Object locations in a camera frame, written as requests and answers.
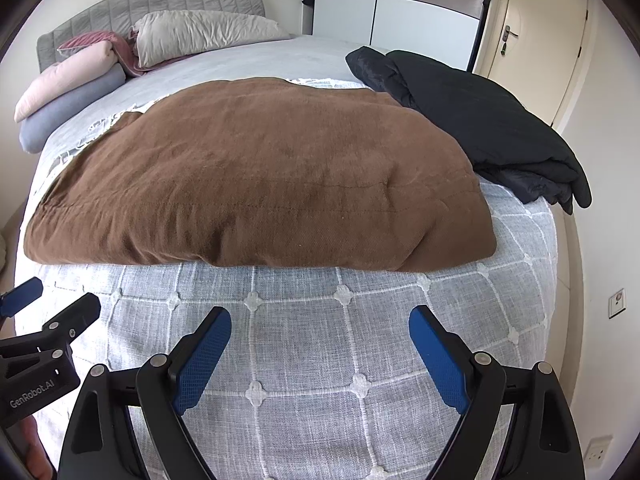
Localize beige pillow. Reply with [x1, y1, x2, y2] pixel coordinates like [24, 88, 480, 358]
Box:
[131, 10, 292, 69]

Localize grey bed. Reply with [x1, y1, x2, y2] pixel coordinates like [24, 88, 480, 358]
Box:
[12, 0, 572, 480]

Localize grey padded headboard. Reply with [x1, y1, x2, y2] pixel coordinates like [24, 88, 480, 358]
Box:
[36, 0, 267, 74]

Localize dusty pink pillow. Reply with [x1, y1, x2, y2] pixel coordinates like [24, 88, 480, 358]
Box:
[56, 31, 177, 79]

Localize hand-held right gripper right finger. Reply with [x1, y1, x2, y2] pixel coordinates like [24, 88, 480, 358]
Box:
[408, 305, 586, 480]

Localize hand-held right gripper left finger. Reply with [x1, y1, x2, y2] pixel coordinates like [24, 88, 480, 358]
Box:
[59, 306, 233, 480]

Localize grey-blue rolled quilt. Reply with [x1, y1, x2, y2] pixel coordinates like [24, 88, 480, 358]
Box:
[18, 65, 127, 155]

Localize metal door handle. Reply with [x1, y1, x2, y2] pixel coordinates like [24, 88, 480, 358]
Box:
[500, 25, 520, 56]

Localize white and grey wardrobe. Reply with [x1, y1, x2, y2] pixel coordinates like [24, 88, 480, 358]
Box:
[302, 0, 497, 74]

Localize grey checked tasselled blanket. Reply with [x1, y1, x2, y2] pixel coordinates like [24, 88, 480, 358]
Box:
[14, 77, 559, 480]

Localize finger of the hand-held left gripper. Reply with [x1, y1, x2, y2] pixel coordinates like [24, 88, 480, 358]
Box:
[0, 276, 45, 320]
[0, 292, 102, 361]

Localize person's left hand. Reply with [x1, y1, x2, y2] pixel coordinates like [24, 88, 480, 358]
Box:
[17, 414, 57, 480]

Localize cream door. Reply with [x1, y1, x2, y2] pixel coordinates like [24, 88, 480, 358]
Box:
[472, 0, 602, 129]

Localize black puffer jacket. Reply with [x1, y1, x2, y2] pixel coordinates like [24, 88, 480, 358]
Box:
[346, 46, 593, 216]

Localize brown fleece-lined coat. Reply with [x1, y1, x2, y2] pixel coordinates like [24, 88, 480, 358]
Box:
[22, 76, 497, 274]

